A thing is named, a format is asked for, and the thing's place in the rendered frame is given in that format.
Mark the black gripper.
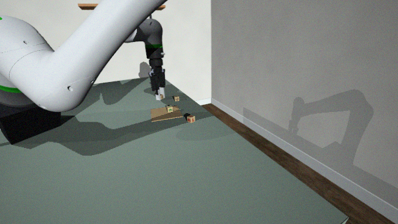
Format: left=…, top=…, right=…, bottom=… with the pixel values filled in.
left=148, top=59, right=165, bottom=100

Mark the tan square mat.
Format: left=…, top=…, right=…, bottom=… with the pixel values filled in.
left=150, top=105, right=183, bottom=122

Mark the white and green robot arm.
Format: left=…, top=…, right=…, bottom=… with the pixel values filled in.
left=0, top=0, right=167, bottom=112

